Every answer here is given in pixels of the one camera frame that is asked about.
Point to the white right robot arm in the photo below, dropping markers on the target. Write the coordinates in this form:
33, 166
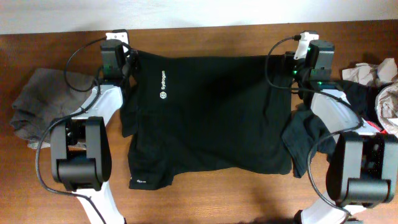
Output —
362, 171

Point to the black logo t-shirt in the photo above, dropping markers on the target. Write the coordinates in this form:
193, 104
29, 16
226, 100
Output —
193, 114

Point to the dark teal black garment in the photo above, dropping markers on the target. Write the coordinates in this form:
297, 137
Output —
305, 128

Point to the grey folded shirt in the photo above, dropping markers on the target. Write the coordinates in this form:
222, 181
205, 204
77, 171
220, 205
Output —
45, 97

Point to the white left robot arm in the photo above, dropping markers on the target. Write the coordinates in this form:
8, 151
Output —
80, 154

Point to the red black garment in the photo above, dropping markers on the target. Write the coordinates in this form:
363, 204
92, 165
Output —
374, 125

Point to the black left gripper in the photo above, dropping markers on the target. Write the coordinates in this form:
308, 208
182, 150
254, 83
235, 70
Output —
129, 62

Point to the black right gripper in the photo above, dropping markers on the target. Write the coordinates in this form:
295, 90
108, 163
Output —
288, 58

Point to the crumpled beige paper cloth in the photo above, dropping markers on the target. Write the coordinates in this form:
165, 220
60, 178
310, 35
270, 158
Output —
377, 75

